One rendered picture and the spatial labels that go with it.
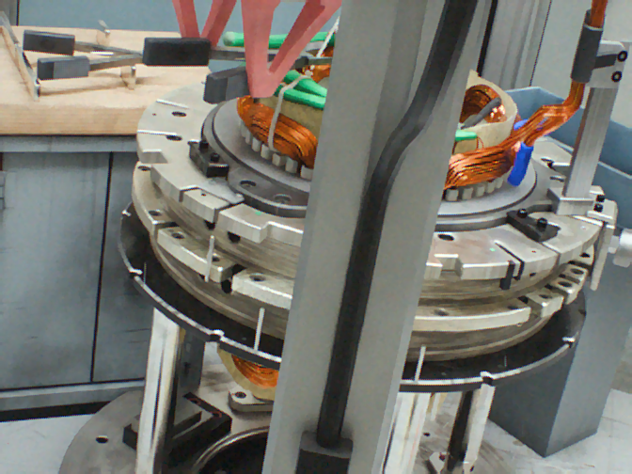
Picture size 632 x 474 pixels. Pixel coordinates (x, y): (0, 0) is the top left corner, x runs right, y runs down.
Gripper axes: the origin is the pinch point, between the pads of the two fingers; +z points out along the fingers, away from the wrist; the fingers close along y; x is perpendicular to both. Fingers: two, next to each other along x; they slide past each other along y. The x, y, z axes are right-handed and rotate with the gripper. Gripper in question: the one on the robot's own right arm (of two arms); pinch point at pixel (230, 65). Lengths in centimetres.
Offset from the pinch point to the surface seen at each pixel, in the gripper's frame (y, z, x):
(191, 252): 1.4, 11.3, -1.5
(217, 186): 0.6, 7.5, 0.3
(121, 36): -34.3, 9.9, 16.6
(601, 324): 5.4, 23.1, 42.6
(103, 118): -20.0, 11.4, 5.9
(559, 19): -124, 38, 215
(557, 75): -119, 51, 213
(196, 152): -3.0, 6.8, 1.1
